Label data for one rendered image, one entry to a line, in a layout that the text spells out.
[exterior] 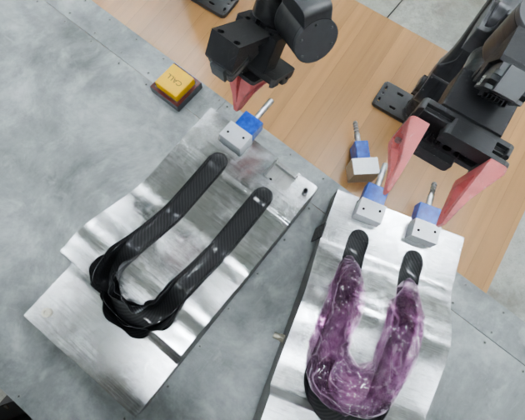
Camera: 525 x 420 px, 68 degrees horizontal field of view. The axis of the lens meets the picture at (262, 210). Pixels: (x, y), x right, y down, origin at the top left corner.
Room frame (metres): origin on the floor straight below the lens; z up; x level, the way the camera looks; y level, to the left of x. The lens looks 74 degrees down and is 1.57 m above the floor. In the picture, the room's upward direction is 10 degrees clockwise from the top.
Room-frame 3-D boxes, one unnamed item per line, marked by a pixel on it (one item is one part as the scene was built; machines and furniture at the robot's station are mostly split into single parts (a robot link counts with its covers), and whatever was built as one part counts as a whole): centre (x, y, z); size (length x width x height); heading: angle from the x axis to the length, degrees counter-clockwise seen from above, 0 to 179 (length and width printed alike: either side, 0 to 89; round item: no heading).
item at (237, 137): (0.36, 0.05, 0.89); 0.13 x 0.05 x 0.05; 152
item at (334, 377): (0.00, -0.21, 0.90); 0.26 x 0.18 x 0.08; 169
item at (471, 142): (0.17, -0.19, 1.19); 0.09 x 0.07 x 0.07; 157
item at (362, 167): (0.38, -0.18, 0.82); 0.13 x 0.05 x 0.05; 14
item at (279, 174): (0.27, -0.02, 0.87); 0.05 x 0.05 x 0.04; 61
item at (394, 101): (0.50, -0.30, 0.84); 0.20 x 0.07 x 0.08; 67
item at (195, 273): (0.10, 0.12, 0.92); 0.35 x 0.16 x 0.09; 151
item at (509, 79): (0.24, -0.20, 1.25); 0.07 x 0.06 x 0.11; 67
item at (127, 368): (0.10, 0.14, 0.87); 0.50 x 0.26 x 0.14; 151
